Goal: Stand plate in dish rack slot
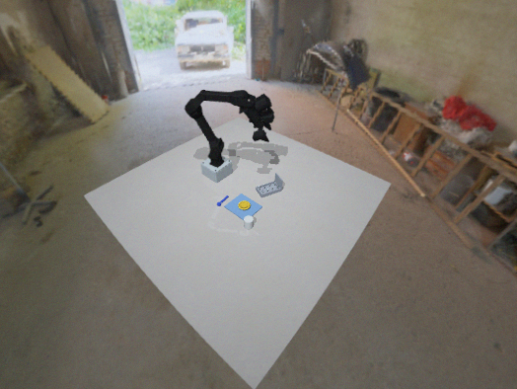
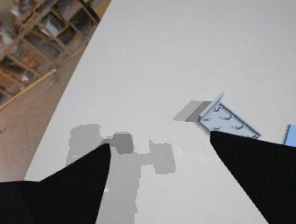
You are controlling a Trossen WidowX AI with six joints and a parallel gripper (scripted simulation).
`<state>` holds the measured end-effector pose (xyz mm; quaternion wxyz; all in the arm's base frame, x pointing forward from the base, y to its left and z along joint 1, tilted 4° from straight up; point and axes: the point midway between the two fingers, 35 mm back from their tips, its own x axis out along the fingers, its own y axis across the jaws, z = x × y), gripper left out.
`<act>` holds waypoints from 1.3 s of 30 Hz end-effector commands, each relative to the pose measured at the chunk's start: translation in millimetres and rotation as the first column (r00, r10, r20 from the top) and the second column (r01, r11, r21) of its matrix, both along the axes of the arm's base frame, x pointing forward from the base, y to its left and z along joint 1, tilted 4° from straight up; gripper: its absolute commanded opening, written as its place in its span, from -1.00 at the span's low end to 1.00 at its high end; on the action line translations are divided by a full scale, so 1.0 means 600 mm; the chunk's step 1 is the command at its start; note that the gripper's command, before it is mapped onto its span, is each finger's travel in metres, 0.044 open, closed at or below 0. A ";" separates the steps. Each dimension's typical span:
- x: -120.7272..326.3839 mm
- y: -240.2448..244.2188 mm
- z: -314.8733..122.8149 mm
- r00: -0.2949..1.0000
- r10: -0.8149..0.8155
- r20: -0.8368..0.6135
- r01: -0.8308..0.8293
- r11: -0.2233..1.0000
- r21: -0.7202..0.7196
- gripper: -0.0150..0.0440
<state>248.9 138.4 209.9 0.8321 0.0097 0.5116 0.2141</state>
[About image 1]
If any yellow plate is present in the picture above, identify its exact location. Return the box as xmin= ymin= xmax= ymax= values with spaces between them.
xmin=238 ymin=200 xmax=251 ymax=210

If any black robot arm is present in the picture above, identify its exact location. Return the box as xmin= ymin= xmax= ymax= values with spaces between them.
xmin=185 ymin=90 xmax=275 ymax=168

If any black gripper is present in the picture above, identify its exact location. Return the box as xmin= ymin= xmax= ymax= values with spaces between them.
xmin=249 ymin=113 xmax=271 ymax=142

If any light blue flat mat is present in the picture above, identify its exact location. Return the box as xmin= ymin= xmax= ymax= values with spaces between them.
xmin=224 ymin=194 xmax=262 ymax=220

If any grey dish rack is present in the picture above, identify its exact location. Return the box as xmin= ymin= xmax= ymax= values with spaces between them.
xmin=256 ymin=173 xmax=283 ymax=197

